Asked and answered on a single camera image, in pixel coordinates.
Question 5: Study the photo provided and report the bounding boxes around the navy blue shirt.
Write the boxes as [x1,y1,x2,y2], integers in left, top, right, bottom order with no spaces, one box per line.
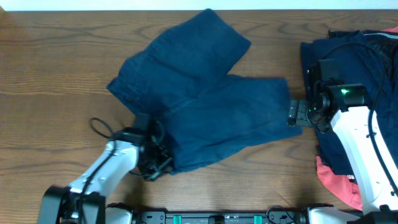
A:
[300,30,397,160]

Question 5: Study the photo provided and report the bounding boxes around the dark striped garment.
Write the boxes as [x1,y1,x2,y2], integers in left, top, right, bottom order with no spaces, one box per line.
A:
[364,29,397,83]

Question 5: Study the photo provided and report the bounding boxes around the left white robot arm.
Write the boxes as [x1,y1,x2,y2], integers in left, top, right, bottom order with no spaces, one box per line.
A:
[37,117,174,223]

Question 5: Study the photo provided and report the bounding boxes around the right black cable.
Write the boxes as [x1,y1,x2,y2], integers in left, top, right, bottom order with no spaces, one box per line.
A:
[322,42,398,197]

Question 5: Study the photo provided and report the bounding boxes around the red garment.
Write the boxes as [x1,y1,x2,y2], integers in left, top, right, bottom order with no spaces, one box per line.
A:
[316,156,363,211]

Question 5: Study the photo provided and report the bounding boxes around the left black cable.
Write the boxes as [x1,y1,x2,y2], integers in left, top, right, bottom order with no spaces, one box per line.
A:
[89,117,116,139]

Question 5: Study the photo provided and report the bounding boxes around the black cable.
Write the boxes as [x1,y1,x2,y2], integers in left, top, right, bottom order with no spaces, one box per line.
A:
[322,42,398,197]
[89,117,116,139]

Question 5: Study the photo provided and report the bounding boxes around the dark blue denim shorts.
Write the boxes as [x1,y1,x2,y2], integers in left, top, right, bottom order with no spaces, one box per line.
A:
[107,9,302,174]

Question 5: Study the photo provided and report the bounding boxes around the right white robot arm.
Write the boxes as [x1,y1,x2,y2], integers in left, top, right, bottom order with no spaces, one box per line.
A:
[287,84,397,223]

